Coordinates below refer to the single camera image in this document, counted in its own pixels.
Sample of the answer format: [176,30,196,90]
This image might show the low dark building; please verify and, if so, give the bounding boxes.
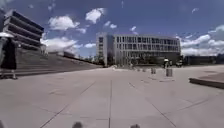
[182,53,224,66]

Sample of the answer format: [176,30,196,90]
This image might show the person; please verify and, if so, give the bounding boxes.
[163,58,170,70]
[0,31,18,80]

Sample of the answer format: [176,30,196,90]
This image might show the white grid-window building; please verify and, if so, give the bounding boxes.
[95,31,182,66]

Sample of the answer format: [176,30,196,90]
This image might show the vehicle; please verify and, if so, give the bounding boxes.
[175,60,184,68]

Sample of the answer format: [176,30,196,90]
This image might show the wide stone steps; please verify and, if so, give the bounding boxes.
[0,47,103,79]

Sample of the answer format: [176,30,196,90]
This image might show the dark tiered building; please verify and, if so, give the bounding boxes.
[1,9,46,52]

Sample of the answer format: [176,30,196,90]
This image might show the low dark platform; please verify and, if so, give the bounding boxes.
[188,72,224,90]

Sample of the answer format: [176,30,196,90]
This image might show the grey paved plaza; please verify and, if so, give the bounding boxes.
[0,64,224,128]

